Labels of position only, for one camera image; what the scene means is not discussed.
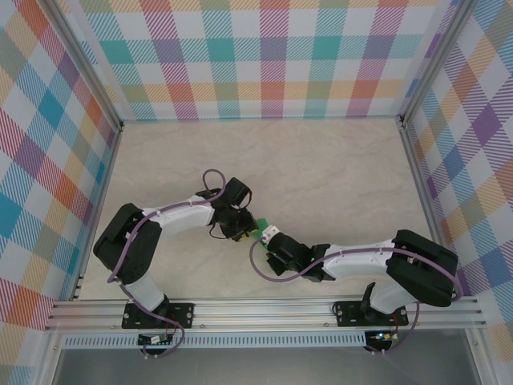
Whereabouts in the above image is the green paper sheet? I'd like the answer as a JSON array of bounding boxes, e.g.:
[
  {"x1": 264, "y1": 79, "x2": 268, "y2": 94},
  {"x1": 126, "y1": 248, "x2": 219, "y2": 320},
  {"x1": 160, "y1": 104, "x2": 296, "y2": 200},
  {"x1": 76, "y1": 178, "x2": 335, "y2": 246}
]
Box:
[{"x1": 250, "y1": 216, "x2": 273, "y2": 254}]

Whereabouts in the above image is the grey metal panel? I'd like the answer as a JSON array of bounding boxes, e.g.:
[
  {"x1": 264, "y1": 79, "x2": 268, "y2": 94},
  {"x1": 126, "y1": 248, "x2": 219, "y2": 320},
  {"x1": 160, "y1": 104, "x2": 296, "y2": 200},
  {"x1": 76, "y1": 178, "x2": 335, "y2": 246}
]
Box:
[{"x1": 51, "y1": 346, "x2": 482, "y2": 385}]

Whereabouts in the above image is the left small circuit board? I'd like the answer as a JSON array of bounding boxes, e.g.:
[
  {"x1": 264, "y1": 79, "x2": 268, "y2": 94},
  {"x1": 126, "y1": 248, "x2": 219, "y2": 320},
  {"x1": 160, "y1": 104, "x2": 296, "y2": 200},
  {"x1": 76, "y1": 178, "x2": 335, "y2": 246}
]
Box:
[{"x1": 138, "y1": 334, "x2": 174, "y2": 347}]

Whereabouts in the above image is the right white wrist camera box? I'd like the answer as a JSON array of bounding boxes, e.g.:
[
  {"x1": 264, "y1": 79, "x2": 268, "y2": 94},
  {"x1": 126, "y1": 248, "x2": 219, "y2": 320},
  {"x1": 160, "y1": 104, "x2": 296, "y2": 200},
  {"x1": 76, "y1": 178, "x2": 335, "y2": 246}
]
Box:
[{"x1": 259, "y1": 225, "x2": 281, "y2": 245}]

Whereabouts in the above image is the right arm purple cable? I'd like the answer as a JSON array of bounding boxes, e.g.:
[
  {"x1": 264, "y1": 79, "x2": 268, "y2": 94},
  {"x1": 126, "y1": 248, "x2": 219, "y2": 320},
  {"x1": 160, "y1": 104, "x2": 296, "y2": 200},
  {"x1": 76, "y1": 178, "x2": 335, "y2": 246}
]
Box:
[{"x1": 248, "y1": 236, "x2": 464, "y2": 356}]

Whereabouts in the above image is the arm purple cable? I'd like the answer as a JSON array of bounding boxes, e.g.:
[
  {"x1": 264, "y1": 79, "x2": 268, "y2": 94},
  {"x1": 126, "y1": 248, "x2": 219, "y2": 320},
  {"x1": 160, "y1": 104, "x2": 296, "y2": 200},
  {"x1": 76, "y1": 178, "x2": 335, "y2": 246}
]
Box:
[
  {"x1": 248, "y1": 236, "x2": 464, "y2": 356},
  {"x1": 107, "y1": 168, "x2": 228, "y2": 359}
]

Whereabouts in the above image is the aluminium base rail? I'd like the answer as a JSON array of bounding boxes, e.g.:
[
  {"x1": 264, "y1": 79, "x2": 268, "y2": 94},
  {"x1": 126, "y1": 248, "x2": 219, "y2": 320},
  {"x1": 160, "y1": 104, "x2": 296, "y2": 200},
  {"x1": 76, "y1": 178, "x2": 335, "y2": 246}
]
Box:
[{"x1": 44, "y1": 295, "x2": 488, "y2": 332}]

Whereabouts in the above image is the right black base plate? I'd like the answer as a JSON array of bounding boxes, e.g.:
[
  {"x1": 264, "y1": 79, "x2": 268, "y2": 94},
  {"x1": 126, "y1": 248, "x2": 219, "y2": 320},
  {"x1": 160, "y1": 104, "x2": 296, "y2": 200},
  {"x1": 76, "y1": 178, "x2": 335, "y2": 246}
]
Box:
[{"x1": 334, "y1": 301, "x2": 409, "y2": 328}]

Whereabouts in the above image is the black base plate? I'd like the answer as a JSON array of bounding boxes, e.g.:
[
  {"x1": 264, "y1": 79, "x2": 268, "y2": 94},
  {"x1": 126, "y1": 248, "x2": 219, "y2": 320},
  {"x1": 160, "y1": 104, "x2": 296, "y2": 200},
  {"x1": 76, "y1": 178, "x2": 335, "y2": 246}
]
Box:
[
  {"x1": 334, "y1": 301, "x2": 409, "y2": 328},
  {"x1": 122, "y1": 302, "x2": 196, "y2": 330}
]

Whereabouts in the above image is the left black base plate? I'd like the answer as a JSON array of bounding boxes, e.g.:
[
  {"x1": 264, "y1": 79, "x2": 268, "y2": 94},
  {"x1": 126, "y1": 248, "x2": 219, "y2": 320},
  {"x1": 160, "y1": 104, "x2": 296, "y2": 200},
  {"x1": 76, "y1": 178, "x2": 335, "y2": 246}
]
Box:
[{"x1": 122, "y1": 302, "x2": 196, "y2": 330}]

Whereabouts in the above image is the slotted grey cable duct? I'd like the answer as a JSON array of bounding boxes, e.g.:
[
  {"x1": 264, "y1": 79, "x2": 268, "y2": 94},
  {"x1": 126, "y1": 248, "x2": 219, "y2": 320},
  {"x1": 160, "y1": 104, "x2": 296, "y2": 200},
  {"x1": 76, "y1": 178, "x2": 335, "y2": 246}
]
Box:
[{"x1": 63, "y1": 331, "x2": 368, "y2": 349}]

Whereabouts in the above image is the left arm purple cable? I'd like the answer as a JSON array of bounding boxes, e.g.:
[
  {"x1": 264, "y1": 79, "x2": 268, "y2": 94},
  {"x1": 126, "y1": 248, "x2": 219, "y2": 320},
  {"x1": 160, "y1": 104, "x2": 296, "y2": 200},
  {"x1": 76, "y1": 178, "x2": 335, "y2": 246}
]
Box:
[{"x1": 107, "y1": 168, "x2": 228, "y2": 359}]

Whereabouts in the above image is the left aluminium side rail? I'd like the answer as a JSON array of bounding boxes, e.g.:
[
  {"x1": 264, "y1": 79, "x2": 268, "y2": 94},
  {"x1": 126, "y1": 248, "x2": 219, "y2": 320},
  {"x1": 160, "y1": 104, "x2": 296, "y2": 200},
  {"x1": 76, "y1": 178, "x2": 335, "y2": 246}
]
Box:
[{"x1": 71, "y1": 124, "x2": 124, "y2": 302}]

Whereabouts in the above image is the aluminium side rail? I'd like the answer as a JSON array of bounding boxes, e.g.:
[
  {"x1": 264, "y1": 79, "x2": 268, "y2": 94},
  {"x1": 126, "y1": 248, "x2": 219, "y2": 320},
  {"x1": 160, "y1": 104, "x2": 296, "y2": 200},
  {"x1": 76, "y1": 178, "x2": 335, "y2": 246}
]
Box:
[
  {"x1": 71, "y1": 124, "x2": 124, "y2": 302},
  {"x1": 397, "y1": 119, "x2": 458, "y2": 297}
]

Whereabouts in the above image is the right aluminium side rail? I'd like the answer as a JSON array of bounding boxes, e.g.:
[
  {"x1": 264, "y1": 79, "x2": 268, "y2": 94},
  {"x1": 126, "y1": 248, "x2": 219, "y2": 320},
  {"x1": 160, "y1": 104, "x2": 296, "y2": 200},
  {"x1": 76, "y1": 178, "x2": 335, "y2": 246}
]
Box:
[{"x1": 397, "y1": 119, "x2": 458, "y2": 297}]

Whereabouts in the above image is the left aluminium frame post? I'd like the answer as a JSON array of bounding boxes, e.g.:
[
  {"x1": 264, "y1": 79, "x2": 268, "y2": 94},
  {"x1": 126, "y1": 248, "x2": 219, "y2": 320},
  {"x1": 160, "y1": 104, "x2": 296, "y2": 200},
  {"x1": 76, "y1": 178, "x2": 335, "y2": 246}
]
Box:
[{"x1": 47, "y1": 0, "x2": 124, "y2": 132}]

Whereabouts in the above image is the aluminium frame post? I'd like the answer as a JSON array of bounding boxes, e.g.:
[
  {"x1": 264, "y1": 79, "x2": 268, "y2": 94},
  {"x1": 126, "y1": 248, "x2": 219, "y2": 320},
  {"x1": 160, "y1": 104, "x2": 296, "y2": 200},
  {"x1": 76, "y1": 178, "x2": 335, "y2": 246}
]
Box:
[
  {"x1": 47, "y1": 0, "x2": 124, "y2": 132},
  {"x1": 396, "y1": 0, "x2": 478, "y2": 126}
]

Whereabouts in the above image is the right aluminium frame post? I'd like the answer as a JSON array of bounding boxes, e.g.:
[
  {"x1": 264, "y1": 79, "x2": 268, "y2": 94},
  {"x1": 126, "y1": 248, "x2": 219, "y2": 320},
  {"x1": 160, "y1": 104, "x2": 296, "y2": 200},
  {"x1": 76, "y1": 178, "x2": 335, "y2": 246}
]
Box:
[{"x1": 396, "y1": 0, "x2": 478, "y2": 126}]

